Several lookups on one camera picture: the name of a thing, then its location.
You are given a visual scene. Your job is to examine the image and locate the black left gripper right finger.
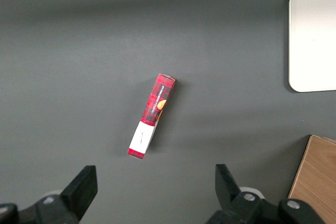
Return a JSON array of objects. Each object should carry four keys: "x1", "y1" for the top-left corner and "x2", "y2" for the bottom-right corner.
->
[{"x1": 206, "y1": 164, "x2": 327, "y2": 224}]

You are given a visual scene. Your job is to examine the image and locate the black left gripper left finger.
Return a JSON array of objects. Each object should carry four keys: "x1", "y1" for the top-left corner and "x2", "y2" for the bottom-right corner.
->
[{"x1": 0, "y1": 165, "x2": 98, "y2": 224}]

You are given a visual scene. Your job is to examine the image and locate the brown wooden board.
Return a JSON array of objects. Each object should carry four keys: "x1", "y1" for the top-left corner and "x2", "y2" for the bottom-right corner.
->
[{"x1": 287, "y1": 134, "x2": 336, "y2": 224}]

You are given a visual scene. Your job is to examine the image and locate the red tartan shortbread box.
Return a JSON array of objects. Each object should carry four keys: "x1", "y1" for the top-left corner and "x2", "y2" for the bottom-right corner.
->
[{"x1": 127, "y1": 73, "x2": 176, "y2": 161}]

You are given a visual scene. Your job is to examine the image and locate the cream plastic tray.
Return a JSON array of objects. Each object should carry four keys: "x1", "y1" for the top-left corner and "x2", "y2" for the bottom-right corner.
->
[{"x1": 288, "y1": 0, "x2": 336, "y2": 93}]

